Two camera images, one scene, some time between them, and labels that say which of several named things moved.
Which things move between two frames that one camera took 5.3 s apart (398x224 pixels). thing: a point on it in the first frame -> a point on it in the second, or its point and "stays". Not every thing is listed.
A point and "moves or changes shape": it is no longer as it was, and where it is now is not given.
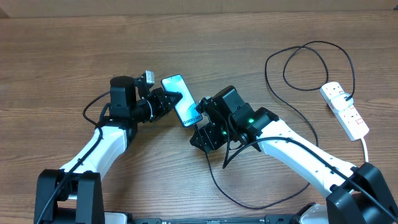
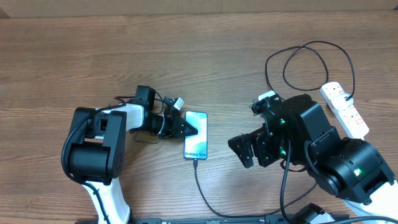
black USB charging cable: [300, 46] moves or changes shape
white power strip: [349, 117] stays
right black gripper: [210, 138] -> [262, 140]
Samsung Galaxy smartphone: [186, 107] moves or changes shape
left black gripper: [159, 95] -> [176, 124]
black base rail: [204, 220] stays
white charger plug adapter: [339, 101] stays
